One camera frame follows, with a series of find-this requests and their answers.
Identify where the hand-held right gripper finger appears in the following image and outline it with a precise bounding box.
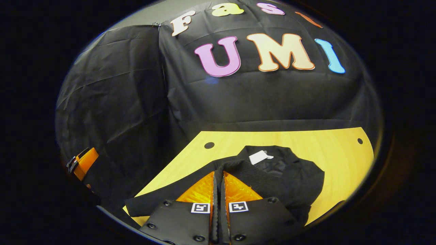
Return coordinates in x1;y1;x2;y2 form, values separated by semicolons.
140;171;218;245
220;171;303;245

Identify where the black button-up garment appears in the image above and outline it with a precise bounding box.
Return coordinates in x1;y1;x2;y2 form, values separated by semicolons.
124;146;325;225

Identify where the black backdrop cloth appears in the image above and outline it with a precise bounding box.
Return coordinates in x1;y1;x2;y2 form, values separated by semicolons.
55;0;384;218

